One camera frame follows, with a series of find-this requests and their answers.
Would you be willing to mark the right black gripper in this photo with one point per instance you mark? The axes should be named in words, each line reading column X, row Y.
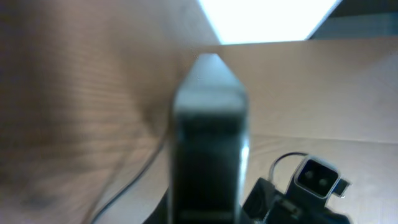
column 265, row 204

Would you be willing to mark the Galaxy smartphone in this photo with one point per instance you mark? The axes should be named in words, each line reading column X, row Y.
column 209, row 144

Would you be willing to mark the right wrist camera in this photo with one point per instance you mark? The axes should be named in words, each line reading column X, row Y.
column 319, row 178

